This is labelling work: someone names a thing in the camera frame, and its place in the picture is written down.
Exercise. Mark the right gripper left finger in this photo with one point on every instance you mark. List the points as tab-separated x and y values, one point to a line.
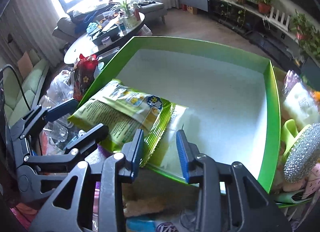
133	152

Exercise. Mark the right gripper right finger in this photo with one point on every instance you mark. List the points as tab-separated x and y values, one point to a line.
187	152

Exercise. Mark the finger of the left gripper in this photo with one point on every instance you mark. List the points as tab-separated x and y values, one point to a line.
89	141
59	112

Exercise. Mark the pink white tissue pack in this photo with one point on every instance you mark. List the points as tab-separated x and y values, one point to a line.
165	157

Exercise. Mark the green snack bag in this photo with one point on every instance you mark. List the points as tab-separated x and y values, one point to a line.
124	110

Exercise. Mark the blue white tissue pack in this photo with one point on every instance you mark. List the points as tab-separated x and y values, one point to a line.
149	224

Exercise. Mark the red gift bag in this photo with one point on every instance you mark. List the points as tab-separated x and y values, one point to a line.
84	69

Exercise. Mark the empty green tray box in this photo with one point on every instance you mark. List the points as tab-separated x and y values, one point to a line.
231	95

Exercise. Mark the dark oval coffee table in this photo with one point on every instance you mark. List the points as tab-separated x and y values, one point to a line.
86	45

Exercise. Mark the silver scrub ball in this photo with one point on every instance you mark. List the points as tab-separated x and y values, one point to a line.
301	152

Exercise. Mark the filled green tray box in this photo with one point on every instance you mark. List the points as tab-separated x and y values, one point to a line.
299	102

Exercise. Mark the tv console cabinet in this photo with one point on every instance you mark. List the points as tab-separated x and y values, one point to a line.
246	21

